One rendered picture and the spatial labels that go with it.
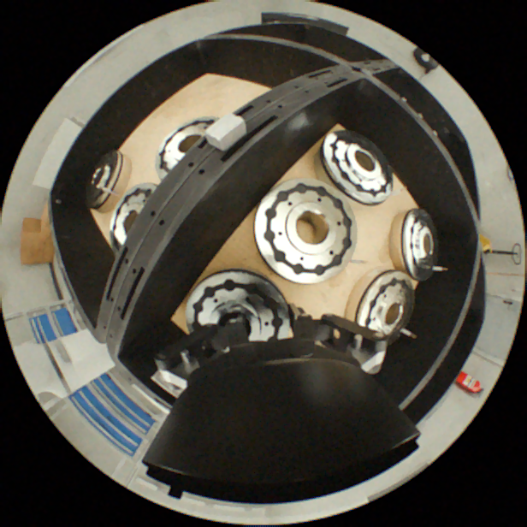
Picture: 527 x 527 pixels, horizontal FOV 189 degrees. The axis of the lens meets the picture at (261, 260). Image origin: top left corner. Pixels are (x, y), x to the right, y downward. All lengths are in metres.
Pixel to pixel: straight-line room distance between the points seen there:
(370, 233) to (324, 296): 0.10
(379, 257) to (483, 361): 3.08
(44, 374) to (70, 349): 0.08
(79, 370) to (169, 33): 3.31
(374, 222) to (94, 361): 0.49
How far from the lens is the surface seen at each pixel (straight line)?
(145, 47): 3.12
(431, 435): 3.01
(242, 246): 0.17
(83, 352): 0.35
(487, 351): 3.25
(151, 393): 0.16
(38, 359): 0.34
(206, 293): 0.15
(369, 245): 0.22
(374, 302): 0.20
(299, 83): 0.15
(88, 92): 3.01
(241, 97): 0.31
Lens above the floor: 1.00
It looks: 88 degrees down
